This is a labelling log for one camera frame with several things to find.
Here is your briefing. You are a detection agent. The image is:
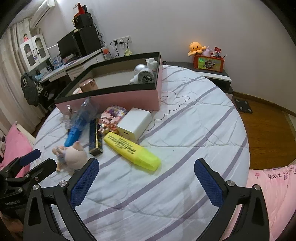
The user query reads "pink pig doll figure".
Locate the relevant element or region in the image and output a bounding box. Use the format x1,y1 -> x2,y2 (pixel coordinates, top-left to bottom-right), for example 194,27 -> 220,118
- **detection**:
52,141 -> 88,172

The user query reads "dark blue gold lipstick box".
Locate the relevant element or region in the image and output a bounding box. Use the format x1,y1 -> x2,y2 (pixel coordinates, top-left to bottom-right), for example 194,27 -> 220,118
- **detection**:
89,118 -> 103,156

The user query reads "blue highlighter marker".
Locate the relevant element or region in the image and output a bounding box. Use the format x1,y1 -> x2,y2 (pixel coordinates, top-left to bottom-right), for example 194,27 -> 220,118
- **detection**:
64,126 -> 85,147

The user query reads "yellow highlighter marker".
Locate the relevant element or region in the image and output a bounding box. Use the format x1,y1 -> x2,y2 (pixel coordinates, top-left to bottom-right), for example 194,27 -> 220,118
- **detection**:
103,132 -> 161,171

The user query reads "pink building block toy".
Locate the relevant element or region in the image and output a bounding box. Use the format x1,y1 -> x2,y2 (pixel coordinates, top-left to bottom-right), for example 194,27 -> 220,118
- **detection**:
99,105 -> 127,135

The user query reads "white power adapter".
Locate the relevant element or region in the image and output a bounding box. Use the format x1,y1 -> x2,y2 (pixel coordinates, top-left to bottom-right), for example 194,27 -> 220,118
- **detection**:
116,108 -> 152,143

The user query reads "rose gold metal cup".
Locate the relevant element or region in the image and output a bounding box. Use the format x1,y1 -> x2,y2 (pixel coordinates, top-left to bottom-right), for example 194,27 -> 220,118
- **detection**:
79,78 -> 98,93

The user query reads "white silver rabbit figure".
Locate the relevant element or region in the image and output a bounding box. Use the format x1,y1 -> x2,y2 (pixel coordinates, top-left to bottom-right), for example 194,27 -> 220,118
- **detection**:
133,58 -> 158,75

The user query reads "white wall-plug night light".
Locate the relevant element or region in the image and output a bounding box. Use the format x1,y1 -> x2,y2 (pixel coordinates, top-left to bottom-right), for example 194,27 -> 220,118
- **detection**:
130,65 -> 155,84

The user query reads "striped white bed sheet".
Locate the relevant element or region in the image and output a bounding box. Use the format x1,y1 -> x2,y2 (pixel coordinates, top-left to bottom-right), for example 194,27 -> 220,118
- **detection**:
30,64 -> 251,241

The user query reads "beige curtain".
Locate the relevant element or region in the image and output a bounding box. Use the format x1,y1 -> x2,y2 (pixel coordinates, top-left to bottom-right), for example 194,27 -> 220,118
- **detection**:
1,18 -> 45,134

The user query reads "small clear glass bottle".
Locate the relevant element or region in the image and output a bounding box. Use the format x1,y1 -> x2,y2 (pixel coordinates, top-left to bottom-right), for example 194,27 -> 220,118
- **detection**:
63,105 -> 76,135

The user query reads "pink quilt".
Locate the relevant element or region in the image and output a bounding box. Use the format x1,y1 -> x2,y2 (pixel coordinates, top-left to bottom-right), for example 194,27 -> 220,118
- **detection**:
222,164 -> 296,241

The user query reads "black office chair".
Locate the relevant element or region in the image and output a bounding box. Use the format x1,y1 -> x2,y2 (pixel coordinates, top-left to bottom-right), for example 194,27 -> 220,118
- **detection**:
38,81 -> 60,112

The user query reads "black jacket on chair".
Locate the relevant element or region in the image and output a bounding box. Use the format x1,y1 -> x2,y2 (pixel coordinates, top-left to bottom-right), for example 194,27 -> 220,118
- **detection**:
20,73 -> 44,107

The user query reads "black bathroom scale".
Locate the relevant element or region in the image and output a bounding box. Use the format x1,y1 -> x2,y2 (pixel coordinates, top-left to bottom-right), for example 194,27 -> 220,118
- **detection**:
234,98 -> 253,113

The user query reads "white desk with drawers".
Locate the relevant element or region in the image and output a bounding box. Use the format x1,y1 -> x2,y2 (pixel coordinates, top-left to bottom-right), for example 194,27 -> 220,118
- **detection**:
39,47 -> 107,83

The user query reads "white glass-door cabinet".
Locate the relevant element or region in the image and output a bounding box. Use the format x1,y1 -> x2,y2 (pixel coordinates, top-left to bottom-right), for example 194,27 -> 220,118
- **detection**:
18,34 -> 50,72

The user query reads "black white low cabinet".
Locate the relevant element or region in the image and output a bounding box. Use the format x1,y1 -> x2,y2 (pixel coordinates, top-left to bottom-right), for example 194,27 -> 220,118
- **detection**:
163,61 -> 234,96

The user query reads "black computer monitor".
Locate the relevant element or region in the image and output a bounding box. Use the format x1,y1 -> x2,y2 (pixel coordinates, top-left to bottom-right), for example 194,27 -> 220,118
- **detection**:
58,30 -> 78,60

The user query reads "pink black-rimmed storage box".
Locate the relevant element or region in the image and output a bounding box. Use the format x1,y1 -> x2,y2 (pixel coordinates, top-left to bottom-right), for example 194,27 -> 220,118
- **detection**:
55,52 -> 163,113

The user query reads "orange cartoon storage box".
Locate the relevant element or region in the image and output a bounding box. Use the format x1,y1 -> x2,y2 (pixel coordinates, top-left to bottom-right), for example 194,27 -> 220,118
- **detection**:
193,55 -> 224,72

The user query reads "orange-lid water bottle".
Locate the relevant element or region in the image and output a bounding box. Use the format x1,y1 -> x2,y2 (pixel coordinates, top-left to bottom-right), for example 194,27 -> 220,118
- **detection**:
102,48 -> 111,60

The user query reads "black computer tower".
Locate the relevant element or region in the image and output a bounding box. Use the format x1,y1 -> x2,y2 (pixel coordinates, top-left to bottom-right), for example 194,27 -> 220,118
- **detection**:
74,25 -> 102,57

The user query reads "pink plush toy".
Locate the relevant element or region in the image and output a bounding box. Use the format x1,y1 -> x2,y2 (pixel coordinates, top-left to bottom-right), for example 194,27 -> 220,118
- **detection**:
202,46 -> 213,57

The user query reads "orange octopus plush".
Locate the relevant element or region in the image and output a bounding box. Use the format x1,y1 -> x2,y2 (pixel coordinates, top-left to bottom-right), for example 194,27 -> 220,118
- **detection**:
188,42 -> 207,56

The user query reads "yellow snack bag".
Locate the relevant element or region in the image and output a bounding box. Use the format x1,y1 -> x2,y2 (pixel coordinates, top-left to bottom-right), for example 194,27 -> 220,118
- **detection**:
125,49 -> 132,56

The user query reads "white air conditioner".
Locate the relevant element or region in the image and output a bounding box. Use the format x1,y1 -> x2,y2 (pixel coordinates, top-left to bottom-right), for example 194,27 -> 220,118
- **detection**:
30,0 -> 56,29

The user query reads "black speaker box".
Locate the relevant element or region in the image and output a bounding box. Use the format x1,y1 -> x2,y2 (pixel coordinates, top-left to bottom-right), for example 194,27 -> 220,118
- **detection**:
73,13 -> 93,30

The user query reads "red paper bag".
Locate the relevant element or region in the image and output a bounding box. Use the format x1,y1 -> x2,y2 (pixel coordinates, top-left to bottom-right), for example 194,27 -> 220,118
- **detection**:
74,3 -> 88,18

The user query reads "white bed frame post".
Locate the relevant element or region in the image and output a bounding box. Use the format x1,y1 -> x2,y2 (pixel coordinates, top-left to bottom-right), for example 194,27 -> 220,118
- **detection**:
15,121 -> 36,147

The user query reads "wall power outlet strip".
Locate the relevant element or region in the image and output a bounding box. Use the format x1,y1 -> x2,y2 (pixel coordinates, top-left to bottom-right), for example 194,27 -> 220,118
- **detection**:
114,36 -> 132,44

